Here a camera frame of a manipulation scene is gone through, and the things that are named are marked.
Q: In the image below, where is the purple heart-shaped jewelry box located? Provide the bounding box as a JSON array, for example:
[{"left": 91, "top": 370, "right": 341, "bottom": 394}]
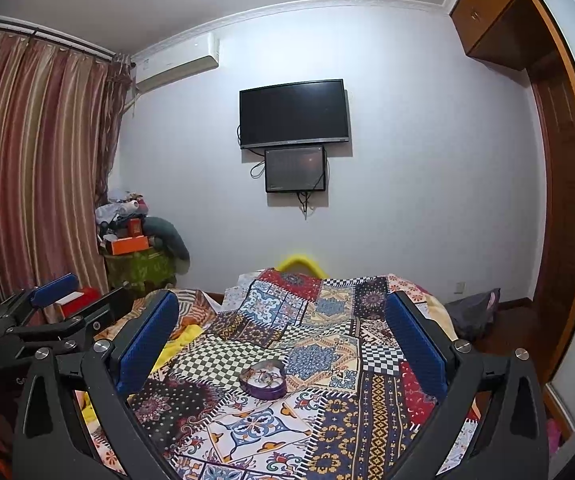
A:
[{"left": 238, "top": 359, "right": 287, "bottom": 401}]

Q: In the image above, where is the red and white box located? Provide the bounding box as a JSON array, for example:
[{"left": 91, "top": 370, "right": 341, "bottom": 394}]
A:
[{"left": 55, "top": 287, "right": 101, "bottom": 318}]

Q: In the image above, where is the yellow cloth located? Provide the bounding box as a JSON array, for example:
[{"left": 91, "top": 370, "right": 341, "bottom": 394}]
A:
[{"left": 76, "top": 324, "right": 204, "bottom": 424}]

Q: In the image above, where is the striped orange brown blanket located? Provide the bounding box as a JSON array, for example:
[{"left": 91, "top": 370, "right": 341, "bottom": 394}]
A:
[{"left": 94, "top": 287, "right": 216, "bottom": 340}]

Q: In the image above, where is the dark bag on floor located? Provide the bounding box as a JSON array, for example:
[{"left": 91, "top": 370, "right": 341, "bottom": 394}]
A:
[{"left": 445, "top": 288, "right": 501, "bottom": 341}]

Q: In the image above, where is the green patterned cloth stand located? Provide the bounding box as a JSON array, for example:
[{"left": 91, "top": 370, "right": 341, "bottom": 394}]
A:
[{"left": 104, "top": 248, "right": 176, "bottom": 296}]

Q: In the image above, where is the orange box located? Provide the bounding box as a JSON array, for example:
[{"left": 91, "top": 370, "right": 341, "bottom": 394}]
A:
[{"left": 109, "top": 235, "right": 150, "bottom": 256}]

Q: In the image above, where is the dark green plush cushion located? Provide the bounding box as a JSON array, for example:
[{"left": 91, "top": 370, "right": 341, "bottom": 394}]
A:
[{"left": 143, "top": 216, "right": 191, "bottom": 274}]

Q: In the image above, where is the colourful patchwork bed cover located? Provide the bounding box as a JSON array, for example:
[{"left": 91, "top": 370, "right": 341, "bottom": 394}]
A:
[{"left": 81, "top": 268, "right": 484, "bottom": 480}]

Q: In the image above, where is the brown wooden door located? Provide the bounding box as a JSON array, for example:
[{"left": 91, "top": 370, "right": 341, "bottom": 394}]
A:
[{"left": 533, "top": 60, "right": 575, "bottom": 362}]

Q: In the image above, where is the striped brown curtain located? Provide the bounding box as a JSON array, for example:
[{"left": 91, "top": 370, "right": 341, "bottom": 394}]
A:
[{"left": 0, "top": 30, "right": 131, "bottom": 297}]

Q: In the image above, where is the wooden wardrobe with overhead cabinet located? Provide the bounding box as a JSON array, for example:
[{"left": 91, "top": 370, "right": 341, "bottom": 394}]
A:
[{"left": 447, "top": 0, "right": 575, "bottom": 382}]

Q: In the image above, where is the small dark wall monitor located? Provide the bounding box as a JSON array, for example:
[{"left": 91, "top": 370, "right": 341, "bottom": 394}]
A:
[{"left": 264, "top": 145, "right": 327, "bottom": 193}]

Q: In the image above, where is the black wall television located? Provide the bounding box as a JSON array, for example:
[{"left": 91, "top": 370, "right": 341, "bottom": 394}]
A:
[{"left": 238, "top": 79, "right": 350, "bottom": 150}]

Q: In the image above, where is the white wall air conditioner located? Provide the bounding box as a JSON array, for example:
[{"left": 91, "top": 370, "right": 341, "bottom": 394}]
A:
[{"left": 134, "top": 32, "right": 219, "bottom": 93}]

